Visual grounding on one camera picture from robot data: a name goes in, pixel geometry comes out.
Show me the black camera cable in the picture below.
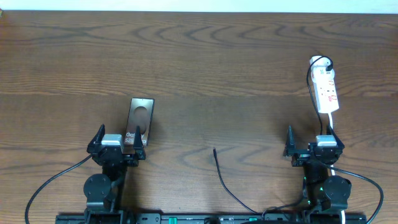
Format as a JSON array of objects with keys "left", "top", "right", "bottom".
[
  {"left": 313, "top": 155, "right": 384, "bottom": 224},
  {"left": 24, "top": 154, "right": 93, "bottom": 224}
]

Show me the black left camera cable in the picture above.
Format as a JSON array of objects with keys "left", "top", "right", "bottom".
[{"left": 24, "top": 154, "right": 93, "bottom": 224}]

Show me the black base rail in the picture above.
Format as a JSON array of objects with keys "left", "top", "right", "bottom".
[{"left": 55, "top": 212, "right": 368, "bottom": 224}]

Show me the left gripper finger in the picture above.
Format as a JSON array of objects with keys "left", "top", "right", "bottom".
[
  {"left": 88, "top": 124, "right": 105, "bottom": 149},
  {"left": 133, "top": 126, "right": 144, "bottom": 155}
]

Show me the black charger cable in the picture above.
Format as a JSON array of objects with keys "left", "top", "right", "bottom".
[{"left": 212, "top": 55, "right": 334, "bottom": 215}]

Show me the white power strip cord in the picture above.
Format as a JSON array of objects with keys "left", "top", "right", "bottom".
[{"left": 328, "top": 112, "right": 346, "bottom": 224}]

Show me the black right camera cable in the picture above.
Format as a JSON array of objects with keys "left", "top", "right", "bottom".
[{"left": 313, "top": 155, "right": 384, "bottom": 224}]

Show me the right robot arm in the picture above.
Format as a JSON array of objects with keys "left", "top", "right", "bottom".
[{"left": 284, "top": 127, "right": 352, "bottom": 223}]

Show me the white power strip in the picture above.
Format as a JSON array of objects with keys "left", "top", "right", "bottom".
[{"left": 310, "top": 55, "right": 339, "bottom": 114}]

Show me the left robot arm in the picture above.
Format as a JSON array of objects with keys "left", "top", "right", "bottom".
[{"left": 83, "top": 124, "right": 146, "bottom": 224}]

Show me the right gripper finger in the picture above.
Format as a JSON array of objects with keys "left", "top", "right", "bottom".
[
  {"left": 285, "top": 126, "right": 295, "bottom": 152},
  {"left": 326, "top": 124, "right": 345, "bottom": 148}
]

